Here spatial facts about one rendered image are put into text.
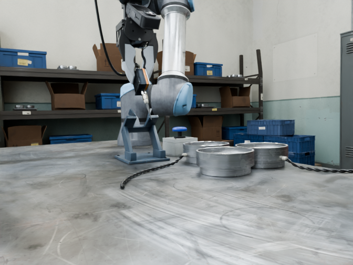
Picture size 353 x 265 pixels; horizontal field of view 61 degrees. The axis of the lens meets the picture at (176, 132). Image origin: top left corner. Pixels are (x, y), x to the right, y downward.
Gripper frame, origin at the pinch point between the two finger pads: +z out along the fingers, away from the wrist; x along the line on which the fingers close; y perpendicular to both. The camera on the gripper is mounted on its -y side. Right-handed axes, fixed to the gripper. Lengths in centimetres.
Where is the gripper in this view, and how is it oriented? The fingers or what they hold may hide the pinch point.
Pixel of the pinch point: (139, 78)
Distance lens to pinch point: 72.9
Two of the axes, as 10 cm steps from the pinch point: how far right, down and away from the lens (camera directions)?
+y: -4.3, -0.4, 9.0
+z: 0.3, 10.0, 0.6
